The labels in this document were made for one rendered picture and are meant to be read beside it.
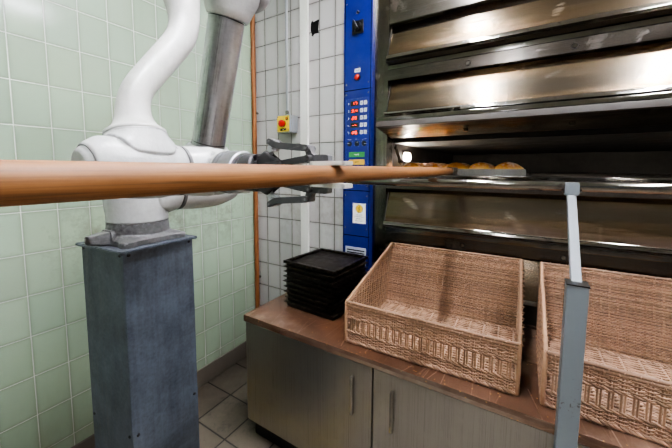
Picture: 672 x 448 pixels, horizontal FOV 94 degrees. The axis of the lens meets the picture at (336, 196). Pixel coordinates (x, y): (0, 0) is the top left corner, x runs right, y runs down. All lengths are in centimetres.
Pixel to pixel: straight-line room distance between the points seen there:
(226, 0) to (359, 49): 84
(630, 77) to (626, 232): 53
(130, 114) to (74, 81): 95
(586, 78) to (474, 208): 61
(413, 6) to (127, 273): 151
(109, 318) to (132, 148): 57
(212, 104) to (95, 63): 72
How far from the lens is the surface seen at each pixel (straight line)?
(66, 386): 177
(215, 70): 102
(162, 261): 101
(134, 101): 69
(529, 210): 146
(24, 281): 158
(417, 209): 152
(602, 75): 150
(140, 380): 109
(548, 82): 148
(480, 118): 132
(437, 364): 114
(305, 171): 45
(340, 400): 133
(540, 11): 156
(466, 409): 113
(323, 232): 177
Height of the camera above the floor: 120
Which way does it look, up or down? 5 degrees down
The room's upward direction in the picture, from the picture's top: straight up
